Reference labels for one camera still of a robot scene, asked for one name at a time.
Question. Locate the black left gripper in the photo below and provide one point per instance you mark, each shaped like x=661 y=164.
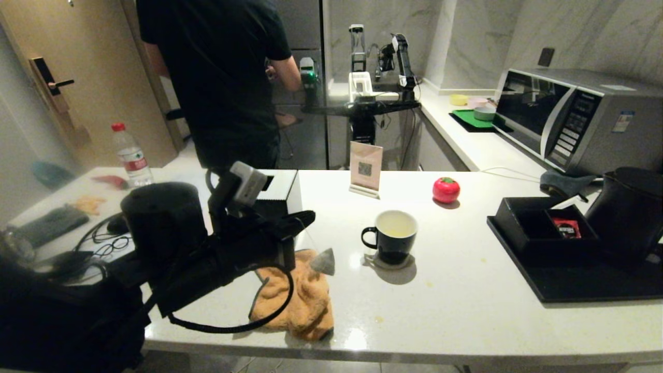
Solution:
x=248 y=248

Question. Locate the black electric kettle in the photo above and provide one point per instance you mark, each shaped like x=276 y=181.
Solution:
x=627 y=223

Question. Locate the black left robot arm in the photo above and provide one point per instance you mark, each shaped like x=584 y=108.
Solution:
x=166 y=217

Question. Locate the black background robot arm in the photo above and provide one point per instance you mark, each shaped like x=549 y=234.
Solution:
x=403 y=57

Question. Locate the black tissue box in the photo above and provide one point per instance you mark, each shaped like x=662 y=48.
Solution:
x=282 y=186

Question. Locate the orange fluffy towel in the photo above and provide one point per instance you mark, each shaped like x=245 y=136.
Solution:
x=305 y=305

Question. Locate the round grey coaster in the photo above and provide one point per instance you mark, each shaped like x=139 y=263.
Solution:
x=371 y=260

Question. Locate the beige QR code sign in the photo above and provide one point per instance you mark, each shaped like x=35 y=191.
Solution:
x=365 y=166

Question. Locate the small wooden side table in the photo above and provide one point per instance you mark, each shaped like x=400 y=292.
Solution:
x=287 y=120

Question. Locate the black mug white inside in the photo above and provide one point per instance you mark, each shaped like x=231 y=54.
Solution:
x=393 y=251

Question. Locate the black background shelf board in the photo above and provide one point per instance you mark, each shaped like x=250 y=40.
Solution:
x=373 y=109

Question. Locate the device with green light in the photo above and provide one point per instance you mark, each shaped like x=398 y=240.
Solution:
x=309 y=77

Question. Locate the black chair armrest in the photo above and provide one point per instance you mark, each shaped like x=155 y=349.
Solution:
x=174 y=114

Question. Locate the white plastic stand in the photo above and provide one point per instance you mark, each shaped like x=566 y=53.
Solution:
x=360 y=85

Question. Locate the person in black shirt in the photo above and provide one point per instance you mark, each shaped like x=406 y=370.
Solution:
x=222 y=77

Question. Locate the red tomato toy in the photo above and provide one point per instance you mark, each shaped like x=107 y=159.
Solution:
x=446 y=190

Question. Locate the clear water bottle red cap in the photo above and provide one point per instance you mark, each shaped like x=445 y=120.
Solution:
x=132 y=160

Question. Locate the black computer mouse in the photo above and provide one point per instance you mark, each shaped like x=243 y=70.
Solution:
x=116 y=225

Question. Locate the chrome faucet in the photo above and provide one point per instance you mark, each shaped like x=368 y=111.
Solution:
x=374 y=49

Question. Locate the orange fries toy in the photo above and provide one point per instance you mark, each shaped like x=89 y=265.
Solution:
x=89 y=205

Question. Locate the green board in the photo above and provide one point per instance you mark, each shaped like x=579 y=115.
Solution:
x=469 y=119

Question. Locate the yellow bowl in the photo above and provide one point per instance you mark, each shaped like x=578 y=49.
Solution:
x=459 y=99

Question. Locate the dark green card box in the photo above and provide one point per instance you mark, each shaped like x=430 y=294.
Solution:
x=72 y=261

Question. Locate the pink bowl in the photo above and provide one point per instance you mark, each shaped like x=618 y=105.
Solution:
x=478 y=101

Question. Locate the grey green bowl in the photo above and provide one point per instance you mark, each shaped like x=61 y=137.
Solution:
x=485 y=113

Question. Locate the black compartment organizer box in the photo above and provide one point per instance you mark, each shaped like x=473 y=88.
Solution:
x=523 y=228

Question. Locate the teal round object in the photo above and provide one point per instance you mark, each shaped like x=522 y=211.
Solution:
x=52 y=174

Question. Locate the wooden door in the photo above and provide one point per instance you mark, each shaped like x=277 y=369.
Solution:
x=93 y=77

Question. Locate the grey blue rag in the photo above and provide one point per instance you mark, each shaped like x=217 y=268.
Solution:
x=563 y=181

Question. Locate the red sachet packet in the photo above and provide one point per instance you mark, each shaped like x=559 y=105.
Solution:
x=567 y=228

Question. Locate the white stick sachet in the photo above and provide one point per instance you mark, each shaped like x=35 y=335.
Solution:
x=570 y=201

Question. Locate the large black serving tray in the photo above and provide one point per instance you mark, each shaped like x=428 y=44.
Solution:
x=570 y=282

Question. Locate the silver microwave oven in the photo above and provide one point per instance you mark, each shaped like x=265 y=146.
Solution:
x=595 y=129

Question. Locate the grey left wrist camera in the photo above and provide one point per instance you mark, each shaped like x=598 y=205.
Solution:
x=248 y=184

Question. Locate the dark wall socket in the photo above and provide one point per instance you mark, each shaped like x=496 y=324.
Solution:
x=546 y=56

